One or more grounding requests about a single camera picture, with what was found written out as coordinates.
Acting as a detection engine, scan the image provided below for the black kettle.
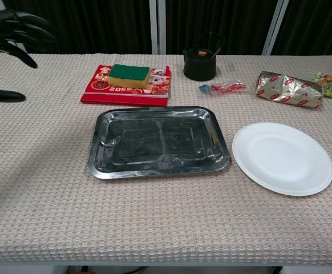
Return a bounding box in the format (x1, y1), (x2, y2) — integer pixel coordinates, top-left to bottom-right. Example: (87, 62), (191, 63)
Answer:
(182, 31), (226, 82)

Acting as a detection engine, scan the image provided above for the rectangular metal tray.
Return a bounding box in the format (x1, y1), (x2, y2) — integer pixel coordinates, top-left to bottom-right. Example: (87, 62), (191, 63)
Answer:
(87, 106), (230, 180)

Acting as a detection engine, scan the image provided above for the red desk calendar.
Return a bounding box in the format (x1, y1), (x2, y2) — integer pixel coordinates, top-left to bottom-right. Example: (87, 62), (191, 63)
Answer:
(79, 64), (172, 107)

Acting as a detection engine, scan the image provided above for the beige waffle tablecloth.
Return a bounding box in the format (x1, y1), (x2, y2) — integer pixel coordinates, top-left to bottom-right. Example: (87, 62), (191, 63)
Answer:
(0, 53), (332, 268)

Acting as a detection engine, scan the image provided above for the gold snack package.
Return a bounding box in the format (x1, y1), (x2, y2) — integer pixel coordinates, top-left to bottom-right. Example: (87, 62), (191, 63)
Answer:
(254, 70), (324, 110)

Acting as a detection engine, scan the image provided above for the green yellow sponge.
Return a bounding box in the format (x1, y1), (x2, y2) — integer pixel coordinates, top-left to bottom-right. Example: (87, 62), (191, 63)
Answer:
(106, 64), (152, 89)

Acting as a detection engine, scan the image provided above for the black pleated curtain panel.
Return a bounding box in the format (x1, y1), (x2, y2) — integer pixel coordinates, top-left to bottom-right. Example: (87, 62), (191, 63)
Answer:
(0, 0), (153, 55)
(273, 0), (332, 56)
(165, 0), (278, 56)

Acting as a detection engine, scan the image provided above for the white paper plate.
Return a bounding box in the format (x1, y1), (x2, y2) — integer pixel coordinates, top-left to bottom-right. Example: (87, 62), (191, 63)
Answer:
(232, 122), (332, 197)

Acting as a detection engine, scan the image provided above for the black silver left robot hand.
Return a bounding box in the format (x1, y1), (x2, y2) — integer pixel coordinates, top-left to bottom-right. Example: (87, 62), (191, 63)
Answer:
(0, 9), (56, 103)

